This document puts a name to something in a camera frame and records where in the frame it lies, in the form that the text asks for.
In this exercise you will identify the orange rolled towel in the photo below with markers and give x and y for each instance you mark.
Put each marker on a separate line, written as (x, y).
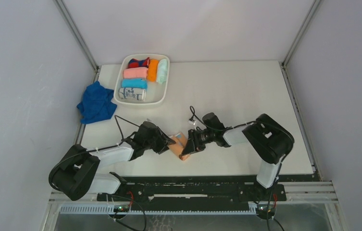
(152, 70)

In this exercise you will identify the light blue rolled towel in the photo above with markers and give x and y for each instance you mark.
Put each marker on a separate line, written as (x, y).
(140, 83)

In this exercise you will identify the pink rolled towel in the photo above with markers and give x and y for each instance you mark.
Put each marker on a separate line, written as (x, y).
(139, 72)

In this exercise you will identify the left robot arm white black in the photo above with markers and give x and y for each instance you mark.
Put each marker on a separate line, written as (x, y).
(79, 171)

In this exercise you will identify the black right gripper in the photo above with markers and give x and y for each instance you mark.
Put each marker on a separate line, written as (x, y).
(193, 145)

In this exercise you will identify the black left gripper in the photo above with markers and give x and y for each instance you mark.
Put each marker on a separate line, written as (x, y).
(164, 141)

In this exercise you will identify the mint green rolled towel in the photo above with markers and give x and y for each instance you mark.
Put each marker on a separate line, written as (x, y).
(162, 71)

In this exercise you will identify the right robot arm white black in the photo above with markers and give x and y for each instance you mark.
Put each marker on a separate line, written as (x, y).
(269, 139)

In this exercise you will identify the red and blue rolled towel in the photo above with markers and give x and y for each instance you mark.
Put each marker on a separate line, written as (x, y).
(135, 63)

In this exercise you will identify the aluminium frame post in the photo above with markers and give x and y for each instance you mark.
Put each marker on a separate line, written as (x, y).
(301, 32)
(62, 8)

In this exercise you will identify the orange towel with blue dots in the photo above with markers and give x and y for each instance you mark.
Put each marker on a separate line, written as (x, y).
(180, 143)

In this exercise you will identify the left aluminium frame post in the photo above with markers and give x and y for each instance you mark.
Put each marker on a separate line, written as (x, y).
(62, 8)

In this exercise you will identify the circuit board with wires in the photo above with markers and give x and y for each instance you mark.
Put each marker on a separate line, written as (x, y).
(125, 209)
(267, 212)

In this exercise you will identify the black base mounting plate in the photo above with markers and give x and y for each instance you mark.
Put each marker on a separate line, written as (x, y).
(212, 193)

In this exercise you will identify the blue microfiber towel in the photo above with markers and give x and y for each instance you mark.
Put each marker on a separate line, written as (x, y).
(96, 104)

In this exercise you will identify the right aluminium frame post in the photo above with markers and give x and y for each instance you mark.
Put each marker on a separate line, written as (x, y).
(301, 32)

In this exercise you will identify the right circuit board with wires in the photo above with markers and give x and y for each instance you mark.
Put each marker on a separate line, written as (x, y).
(267, 212)

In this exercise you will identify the left circuit board with wires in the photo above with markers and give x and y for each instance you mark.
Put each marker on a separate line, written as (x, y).
(125, 209)

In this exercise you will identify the white printed rolled towel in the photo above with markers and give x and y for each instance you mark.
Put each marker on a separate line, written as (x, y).
(132, 94)

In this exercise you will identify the white slotted cable duct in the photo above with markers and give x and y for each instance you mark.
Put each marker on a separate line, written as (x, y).
(85, 209)

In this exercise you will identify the white plastic tray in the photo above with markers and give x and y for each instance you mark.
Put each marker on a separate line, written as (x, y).
(155, 92)

